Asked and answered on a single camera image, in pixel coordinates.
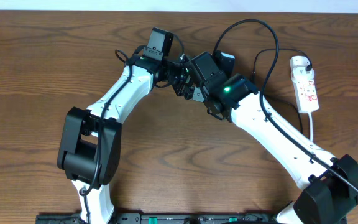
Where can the white power strip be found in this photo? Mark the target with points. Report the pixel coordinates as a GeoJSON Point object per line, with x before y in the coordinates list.
{"type": "Point", "coordinates": [305, 90]}

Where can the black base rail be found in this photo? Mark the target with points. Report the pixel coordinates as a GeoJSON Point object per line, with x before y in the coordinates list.
{"type": "Point", "coordinates": [136, 218]}

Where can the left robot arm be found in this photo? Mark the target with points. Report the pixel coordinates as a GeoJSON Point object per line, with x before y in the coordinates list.
{"type": "Point", "coordinates": [90, 146]}

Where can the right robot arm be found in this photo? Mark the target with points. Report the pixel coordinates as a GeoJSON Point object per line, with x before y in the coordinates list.
{"type": "Point", "coordinates": [329, 186]}

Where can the white USB charger adapter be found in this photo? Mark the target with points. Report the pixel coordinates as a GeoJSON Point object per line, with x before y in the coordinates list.
{"type": "Point", "coordinates": [300, 61]}

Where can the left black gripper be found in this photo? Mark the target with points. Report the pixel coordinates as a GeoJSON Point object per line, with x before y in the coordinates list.
{"type": "Point", "coordinates": [179, 79]}

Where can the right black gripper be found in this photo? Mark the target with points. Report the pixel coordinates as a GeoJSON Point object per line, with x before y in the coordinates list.
{"type": "Point", "coordinates": [198, 94]}

